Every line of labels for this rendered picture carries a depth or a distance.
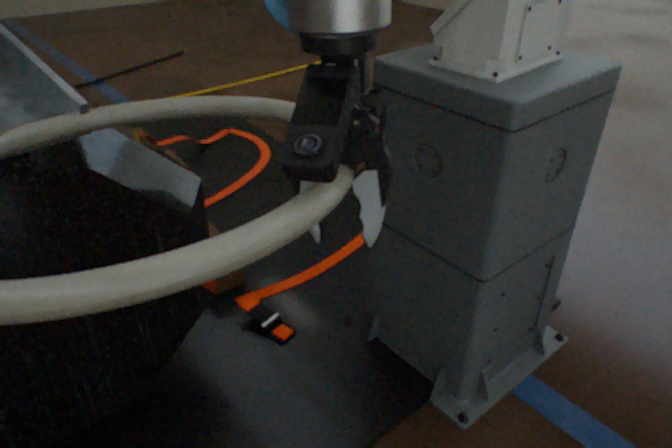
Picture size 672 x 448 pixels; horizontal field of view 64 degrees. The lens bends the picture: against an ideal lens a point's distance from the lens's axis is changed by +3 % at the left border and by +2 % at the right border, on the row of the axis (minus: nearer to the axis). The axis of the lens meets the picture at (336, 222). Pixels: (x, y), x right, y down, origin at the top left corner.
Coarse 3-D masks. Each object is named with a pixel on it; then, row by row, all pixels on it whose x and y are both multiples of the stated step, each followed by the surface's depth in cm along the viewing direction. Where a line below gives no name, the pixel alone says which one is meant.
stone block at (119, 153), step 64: (128, 128) 142; (0, 192) 96; (64, 192) 103; (128, 192) 110; (192, 192) 125; (0, 256) 101; (64, 256) 108; (128, 256) 117; (64, 320) 114; (128, 320) 124; (192, 320) 136; (0, 384) 112; (64, 384) 121; (128, 384) 132
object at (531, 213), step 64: (384, 64) 121; (576, 64) 117; (448, 128) 113; (512, 128) 101; (576, 128) 117; (448, 192) 119; (512, 192) 111; (576, 192) 132; (384, 256) 146; (448, 256) 126; (512, 256) 124; (384, 320) 157; (448, 320) 135; (512, 320) 143; (448, 384) 144; (512, 384) 149
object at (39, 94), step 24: (0, 24) 83; (0, 48) 84; (24, 48) 79; (0, 72) 81; (24, 72) 81; (48, 72) 76; (0, 96) 77; (24, 96) 78; (48, 96) 78; (72, 96) 73; (0, 120) 73; (24, 120) 74; (48, 144) 72
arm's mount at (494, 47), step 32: (480, 0) 103; (512, 0) 100; (544, 0) 106; (448, 32) 111; (480, 32) 106; (512, 32) 104; (544, 32) 111; (448, 64) 114; (480, 64) 108; (512, 64) 109; (544, 64) 116
